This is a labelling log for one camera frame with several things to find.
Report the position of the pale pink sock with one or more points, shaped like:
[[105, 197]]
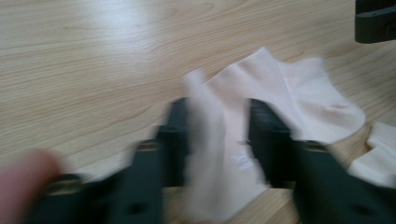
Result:
[[378, 155], [267, 102]]

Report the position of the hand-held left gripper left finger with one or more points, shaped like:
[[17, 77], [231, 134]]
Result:
[[140, 180]]

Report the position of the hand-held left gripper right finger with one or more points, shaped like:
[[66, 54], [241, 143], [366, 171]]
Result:
[[317, 180]]

